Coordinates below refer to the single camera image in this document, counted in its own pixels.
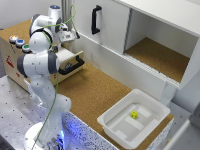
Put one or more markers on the white sliding door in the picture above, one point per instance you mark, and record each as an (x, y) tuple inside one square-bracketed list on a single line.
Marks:
[(113, 23)]

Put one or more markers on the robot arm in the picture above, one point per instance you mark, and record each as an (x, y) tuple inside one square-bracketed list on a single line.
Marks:
[(38, 66)]

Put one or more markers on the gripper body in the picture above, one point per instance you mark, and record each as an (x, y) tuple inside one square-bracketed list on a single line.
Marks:
[(68, 34)]

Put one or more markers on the white plastic box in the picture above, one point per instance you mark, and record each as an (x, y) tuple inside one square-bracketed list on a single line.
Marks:
[(120, 128)]

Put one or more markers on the wooden drawer box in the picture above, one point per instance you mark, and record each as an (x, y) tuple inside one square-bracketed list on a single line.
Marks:
[(10, 68)]

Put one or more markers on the white cabinet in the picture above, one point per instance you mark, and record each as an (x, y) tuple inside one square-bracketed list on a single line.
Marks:
[(146, 71)]

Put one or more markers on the yellow block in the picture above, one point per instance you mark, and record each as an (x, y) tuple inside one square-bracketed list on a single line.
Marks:
[(134, 114)]

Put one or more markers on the blue button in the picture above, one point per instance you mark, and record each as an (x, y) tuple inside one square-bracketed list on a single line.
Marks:
[(20, 42)]

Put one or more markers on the wooden drawer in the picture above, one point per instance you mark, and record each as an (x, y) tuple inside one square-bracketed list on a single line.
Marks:
[(68, 57)]

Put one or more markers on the red button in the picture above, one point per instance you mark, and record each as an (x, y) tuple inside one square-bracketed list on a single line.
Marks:
[(13, 38)]

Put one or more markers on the green button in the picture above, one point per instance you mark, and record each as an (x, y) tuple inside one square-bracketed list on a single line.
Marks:
[(26, 48)]

